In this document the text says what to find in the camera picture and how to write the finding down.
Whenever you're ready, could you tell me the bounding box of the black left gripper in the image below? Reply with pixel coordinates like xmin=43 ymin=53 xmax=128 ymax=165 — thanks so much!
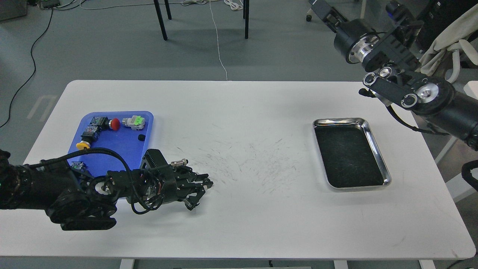
xmin=144 ymin=166 xmax=214 ymax=211

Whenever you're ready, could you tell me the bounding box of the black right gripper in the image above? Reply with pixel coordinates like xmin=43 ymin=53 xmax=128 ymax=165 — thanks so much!
xmin=311 ymin=0 xmax=379 ymax=64

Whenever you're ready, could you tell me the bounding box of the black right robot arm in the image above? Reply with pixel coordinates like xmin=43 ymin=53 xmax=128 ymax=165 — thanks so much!
xmin=311 ymin=0 xmax=478 ymax=151

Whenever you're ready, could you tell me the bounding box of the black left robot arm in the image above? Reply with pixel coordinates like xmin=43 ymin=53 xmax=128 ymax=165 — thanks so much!
xmin=1 ymin=148 xmax=213 ymax=231

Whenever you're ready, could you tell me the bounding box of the black chair leg right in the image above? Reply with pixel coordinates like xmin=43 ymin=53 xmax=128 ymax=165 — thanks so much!
xmin=241 ymin=0 xmax=250 ymax=40

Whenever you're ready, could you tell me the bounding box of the black chair leg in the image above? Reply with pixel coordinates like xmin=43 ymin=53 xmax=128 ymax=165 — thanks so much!
xmin=153 ymin=0 xmax=172 ymax=41
xmin=241 ymin=0 xmax=250 ymax=40

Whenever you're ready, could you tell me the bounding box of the blue plastic tray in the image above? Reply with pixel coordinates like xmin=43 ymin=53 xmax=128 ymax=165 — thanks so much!
xmin=68 ymin=111 xmax=154 ymax=177

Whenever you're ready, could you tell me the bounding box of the red mushroom push button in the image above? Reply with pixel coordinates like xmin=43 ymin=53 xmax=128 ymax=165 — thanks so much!
xmin=89 ymin=117 xmax=121 ymax=131

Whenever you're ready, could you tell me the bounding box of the beige cloth on chair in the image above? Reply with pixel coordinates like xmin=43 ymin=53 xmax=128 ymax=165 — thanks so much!
xmin=417 ymin=4 xmax=478 ymax=75

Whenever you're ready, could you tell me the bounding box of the steel tray with black mat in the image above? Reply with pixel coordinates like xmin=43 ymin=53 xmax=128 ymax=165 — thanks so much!
xmin=313 ymin=117 xmax=392 ymax=190

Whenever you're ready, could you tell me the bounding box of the black chair leg left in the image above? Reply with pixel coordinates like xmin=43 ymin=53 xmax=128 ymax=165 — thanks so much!
xmin=153 ymin=0 xmax=172 ymax=41

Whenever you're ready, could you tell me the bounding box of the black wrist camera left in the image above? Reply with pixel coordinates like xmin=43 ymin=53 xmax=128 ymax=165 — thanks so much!
xmin=140 ymin=149 xmax=188 ymax=180

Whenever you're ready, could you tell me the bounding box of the grey switch with green label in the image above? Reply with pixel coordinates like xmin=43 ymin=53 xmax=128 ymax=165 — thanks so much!
xmin=121 ymin=115 xmax=146 ymax=131

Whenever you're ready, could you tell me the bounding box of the yellow push button switch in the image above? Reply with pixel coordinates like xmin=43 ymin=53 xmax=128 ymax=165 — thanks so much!
xmin=76 ymin=125 xmax=100 ymax=150

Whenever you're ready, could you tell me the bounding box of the green push button switch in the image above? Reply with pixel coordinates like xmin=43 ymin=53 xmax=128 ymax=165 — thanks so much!
xmin=70 ymin=161 xmax=88 ymax=172

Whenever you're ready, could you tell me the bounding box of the white floor cable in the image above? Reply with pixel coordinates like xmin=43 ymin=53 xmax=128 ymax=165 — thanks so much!
xmin=181 ymin=0 xmax=244 ymax=81

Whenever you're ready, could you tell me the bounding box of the white chair frame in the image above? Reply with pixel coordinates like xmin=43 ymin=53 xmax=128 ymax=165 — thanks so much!
xmin=435 ymin=39 xmax=478 ymax=204

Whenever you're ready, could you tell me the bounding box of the black floor cable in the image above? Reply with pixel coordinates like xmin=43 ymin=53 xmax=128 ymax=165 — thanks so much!
xmin=0 ymin=0 xmax=81 ymax=127

